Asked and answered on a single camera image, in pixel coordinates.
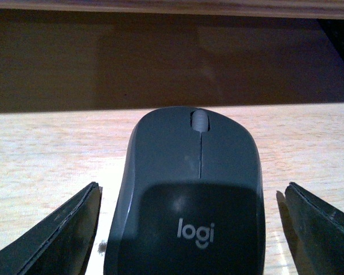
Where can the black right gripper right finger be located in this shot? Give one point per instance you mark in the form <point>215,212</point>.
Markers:
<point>320,227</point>

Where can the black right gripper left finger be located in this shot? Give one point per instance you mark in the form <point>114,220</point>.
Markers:
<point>61,243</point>

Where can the dark grey Logitech mouse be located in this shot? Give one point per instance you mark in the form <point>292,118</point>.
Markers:
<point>191,199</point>

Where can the wooden desk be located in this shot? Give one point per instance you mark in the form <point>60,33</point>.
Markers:
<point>273,8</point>

